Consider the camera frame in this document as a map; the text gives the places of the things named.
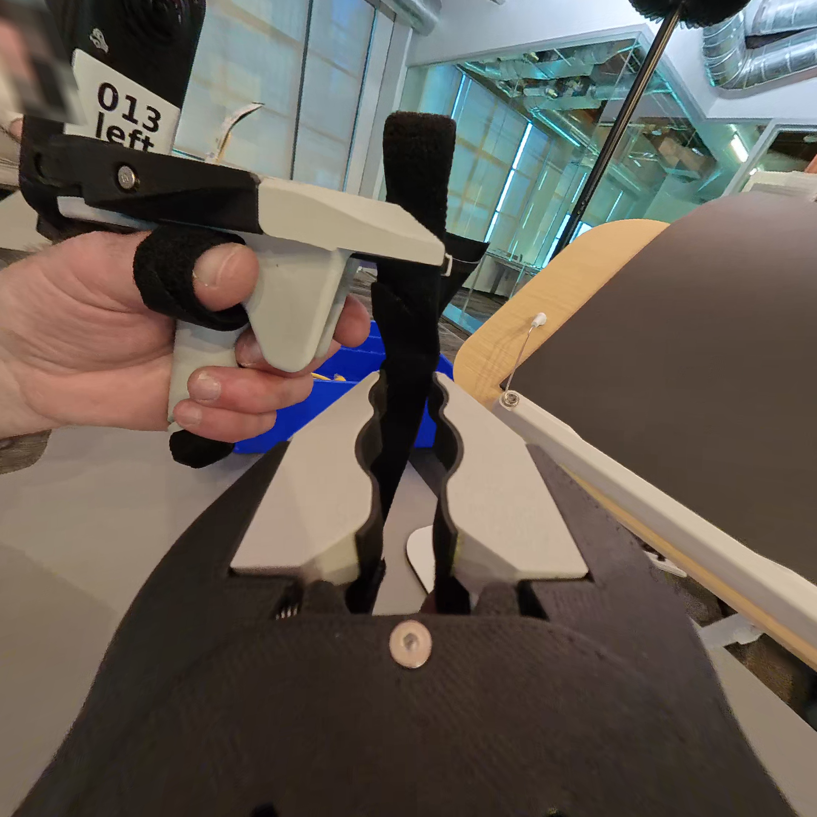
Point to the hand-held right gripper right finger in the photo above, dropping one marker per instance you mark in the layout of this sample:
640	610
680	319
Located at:
510	510

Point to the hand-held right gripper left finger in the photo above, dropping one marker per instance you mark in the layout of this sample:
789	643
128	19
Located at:
300	510

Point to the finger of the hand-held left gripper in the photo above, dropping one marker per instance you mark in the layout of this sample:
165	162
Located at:
332	217

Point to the blue plastic bin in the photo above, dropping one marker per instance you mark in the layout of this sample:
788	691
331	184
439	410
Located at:
360	365

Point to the person's left hand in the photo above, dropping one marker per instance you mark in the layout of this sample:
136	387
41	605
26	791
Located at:
76	332

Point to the curled white paper strip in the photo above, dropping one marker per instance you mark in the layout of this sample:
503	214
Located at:
242	113

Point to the black-faced wooden board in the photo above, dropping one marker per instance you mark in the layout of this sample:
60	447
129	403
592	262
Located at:
670	383

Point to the black light stand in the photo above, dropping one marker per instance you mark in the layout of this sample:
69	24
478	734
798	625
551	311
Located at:
689	9

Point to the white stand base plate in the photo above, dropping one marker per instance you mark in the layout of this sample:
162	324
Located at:
418	555

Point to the curved round metal duct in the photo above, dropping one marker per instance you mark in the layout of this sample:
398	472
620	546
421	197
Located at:
766	51

